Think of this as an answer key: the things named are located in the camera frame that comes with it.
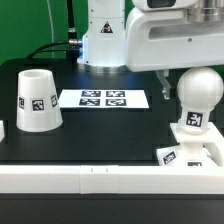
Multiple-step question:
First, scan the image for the white front fence rail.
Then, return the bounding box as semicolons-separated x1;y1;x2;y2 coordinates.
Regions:
0;165;224;194

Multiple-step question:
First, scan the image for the white thin cable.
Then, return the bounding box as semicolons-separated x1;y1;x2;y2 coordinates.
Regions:
46;0;56;59

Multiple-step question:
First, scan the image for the white left fence piece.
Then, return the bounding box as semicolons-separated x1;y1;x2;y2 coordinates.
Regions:
0;120;5;142

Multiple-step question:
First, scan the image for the white lamp base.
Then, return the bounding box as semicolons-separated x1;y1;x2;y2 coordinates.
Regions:
156;122;224;167

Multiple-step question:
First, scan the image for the white lamp bulb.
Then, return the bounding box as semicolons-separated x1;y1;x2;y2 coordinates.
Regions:
177;67;224;134

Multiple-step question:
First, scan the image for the black thick cable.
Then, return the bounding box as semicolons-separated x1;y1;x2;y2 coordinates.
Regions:
26;0;84;60

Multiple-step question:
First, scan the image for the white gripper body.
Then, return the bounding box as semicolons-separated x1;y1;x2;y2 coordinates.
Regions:
125;0;224;71

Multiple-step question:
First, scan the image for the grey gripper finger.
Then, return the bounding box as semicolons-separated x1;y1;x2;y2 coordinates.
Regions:
156;70;171;100

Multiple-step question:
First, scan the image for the white lamp shade cone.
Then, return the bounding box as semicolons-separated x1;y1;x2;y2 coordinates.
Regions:
16;69;63;132

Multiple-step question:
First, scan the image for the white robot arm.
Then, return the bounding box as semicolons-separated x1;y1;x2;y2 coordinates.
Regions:
78;0;224;99

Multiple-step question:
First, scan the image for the white marker sheet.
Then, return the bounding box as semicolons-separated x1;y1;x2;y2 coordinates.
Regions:
59;89;149;109

